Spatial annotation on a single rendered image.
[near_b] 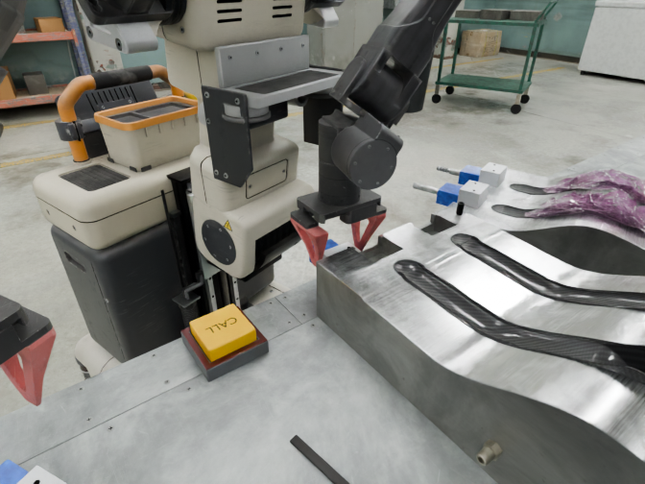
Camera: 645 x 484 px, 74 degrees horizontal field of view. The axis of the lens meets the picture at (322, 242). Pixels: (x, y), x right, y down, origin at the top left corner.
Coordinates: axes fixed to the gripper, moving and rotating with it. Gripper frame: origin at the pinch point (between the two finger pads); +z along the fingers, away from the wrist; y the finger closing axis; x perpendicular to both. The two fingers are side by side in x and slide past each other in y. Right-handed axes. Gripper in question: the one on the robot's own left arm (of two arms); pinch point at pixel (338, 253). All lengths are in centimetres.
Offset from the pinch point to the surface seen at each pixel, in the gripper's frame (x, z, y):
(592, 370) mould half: -35.1, -7.8, -0.7
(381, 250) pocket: -5.6, -2.3, 3.4
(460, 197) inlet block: -0.3, -2.5, 25.9
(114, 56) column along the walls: 496, 32, 62
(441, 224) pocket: -6.5, -3.5, 14.4
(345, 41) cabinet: 471, 32, 354
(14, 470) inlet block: -11.0, 0.9, -41.4
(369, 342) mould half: -15.8, 1.3, -7.0
